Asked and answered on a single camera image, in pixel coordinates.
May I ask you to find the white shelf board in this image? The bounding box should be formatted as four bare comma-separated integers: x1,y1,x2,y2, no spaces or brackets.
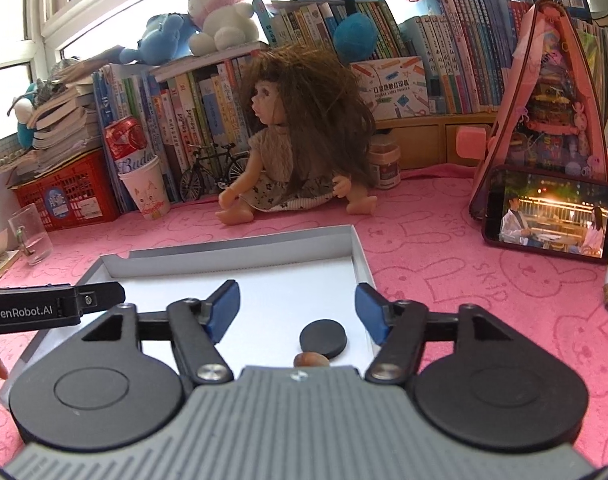
150,41,271,84

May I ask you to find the black smartphone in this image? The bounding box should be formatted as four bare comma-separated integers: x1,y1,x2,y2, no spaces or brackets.
481,165,608,265

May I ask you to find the row of thin blue books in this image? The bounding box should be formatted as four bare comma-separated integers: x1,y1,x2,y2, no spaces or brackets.
91,62,181,202

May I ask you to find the white pink bunny plush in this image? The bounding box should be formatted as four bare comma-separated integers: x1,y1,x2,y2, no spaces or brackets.
180,0,260,56

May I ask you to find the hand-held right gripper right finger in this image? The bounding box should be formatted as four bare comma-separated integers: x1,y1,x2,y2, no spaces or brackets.
355,282,527,386

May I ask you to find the small brown lid jar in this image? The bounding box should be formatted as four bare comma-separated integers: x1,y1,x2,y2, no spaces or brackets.
369,132,403,190

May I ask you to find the red plastic crate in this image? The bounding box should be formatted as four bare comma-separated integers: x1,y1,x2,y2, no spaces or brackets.
9,149,122,234

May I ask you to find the row of blue spine books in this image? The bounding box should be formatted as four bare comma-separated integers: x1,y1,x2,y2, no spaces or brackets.
399,0,534,116

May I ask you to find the row of green spine books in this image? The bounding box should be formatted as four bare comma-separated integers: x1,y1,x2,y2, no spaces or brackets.
254,0,419,61

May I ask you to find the white cardboard box tray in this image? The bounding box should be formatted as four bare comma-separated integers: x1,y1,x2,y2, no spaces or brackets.
1,224,379,396

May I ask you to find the black round disc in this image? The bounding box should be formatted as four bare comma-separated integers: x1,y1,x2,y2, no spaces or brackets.
300,319,349,360

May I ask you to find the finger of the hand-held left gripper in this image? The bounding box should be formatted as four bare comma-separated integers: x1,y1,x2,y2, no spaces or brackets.
75,281,126,318

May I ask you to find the wooden drawer box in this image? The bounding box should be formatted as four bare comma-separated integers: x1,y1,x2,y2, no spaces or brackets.
374,110,499,171

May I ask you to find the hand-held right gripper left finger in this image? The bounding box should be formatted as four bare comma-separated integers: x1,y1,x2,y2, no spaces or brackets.
81,280,241,386

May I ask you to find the pink bunny print tablecloth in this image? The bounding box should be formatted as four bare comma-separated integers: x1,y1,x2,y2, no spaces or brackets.
0,160,608,466

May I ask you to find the brown nut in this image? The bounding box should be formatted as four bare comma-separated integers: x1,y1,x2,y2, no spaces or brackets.
294,351,331,368

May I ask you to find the brown haired doll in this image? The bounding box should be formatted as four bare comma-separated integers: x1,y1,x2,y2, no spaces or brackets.
215,42,379,226

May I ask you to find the red beer can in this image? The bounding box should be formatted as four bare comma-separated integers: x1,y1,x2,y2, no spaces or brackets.
104,115,153,174

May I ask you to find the stack of worn books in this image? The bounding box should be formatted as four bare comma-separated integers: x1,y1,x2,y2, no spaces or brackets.
26,82,105,164

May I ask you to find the white cat print paper cup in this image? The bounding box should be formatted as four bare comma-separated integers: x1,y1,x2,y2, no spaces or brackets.
118,155,171,220

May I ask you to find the row of colourful books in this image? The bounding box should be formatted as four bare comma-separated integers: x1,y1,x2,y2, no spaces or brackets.
154,55,265,196

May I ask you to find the pink triangular toy house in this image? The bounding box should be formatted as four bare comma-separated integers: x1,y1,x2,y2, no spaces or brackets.
446,0,608,221

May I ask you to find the string of wooden beads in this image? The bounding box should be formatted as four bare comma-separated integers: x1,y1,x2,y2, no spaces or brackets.
0,152,35,171

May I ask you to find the blue elephant plush toy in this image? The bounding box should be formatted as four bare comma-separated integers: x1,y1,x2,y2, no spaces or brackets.
119,12,205,66

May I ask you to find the glass mug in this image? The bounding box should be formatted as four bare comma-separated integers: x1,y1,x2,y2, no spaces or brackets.
8,204,54,267

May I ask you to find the black miniature bicycle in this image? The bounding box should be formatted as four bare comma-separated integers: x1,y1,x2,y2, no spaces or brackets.
179,142,252,205

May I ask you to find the colourful printed carton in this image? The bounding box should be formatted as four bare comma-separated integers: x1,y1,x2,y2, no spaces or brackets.
350,56,429,121

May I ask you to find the small blue plush toy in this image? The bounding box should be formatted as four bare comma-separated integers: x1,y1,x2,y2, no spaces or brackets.
15,80,52,149

